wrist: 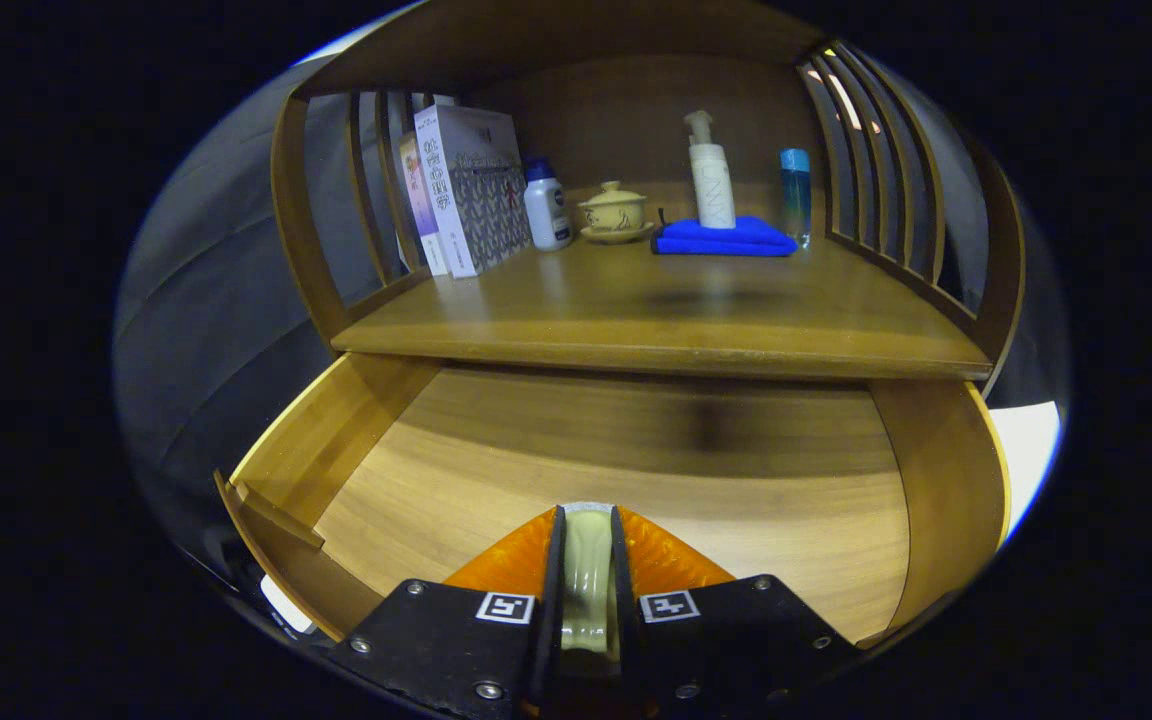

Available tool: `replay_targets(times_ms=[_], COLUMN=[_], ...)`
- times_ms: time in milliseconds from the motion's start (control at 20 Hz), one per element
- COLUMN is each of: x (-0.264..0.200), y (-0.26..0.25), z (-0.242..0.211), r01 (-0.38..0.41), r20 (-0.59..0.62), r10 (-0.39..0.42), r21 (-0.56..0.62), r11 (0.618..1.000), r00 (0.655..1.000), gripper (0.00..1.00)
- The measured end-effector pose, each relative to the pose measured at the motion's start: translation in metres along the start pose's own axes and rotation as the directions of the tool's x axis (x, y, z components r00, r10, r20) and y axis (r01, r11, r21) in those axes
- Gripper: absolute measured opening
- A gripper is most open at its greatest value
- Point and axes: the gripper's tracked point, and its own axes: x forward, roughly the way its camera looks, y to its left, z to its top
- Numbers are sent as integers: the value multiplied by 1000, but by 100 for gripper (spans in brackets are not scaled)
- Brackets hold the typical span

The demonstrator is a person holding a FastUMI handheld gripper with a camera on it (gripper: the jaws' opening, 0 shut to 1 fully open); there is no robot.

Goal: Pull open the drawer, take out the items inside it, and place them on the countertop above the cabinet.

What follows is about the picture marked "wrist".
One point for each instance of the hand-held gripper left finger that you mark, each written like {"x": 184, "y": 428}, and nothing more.
{"x": 550, "y": 620}

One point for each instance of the folded blue cloth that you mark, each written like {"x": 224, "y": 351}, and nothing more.
{"x": 726, "y": 238}

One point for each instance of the clear blue capped bottle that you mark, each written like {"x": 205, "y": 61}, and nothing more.
{"x": 795, "y": 195}

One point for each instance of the white pump bottle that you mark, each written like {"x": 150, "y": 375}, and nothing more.
{"x": 713, "y": 185}

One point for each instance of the wooden drawer with black knob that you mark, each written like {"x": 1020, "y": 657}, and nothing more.
{"x": 636, "y": 470}

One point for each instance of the thin purple book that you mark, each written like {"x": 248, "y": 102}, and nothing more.
{"x": 421, "y": 210}

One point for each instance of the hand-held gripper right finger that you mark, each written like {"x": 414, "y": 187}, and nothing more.
{"x": 628, "y": 620}

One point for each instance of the thick white patterned book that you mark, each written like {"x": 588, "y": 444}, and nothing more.
{"x": 476, "y": 190}

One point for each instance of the yellow ceramic lidded teacup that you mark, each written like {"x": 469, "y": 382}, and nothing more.
{"x": 613, "y": 212}

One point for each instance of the wooden countertop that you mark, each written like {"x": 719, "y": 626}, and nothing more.
{"x": 656, "y": 310}

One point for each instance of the small white bottle blue cap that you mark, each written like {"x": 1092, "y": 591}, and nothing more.
{"x": 546, "y": 215}

